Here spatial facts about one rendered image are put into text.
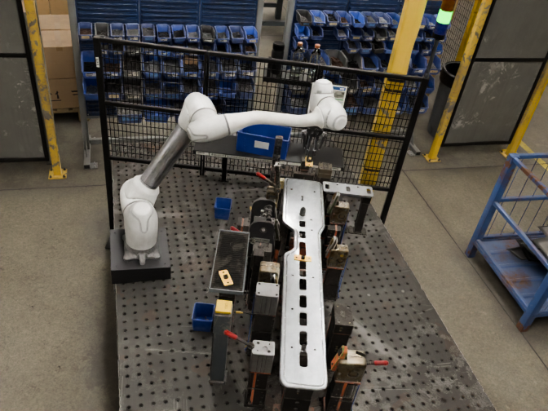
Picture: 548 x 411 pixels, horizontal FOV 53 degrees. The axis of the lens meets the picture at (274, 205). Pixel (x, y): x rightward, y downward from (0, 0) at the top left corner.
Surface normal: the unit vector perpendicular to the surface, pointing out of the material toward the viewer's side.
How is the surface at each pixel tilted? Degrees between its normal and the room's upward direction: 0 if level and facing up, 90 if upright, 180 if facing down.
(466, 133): 91
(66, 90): 90
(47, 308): 0
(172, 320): 0
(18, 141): 88
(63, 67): 92
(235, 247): 0
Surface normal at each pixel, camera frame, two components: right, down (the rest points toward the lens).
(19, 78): 0.24, 0.63
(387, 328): 0.11, -0.79
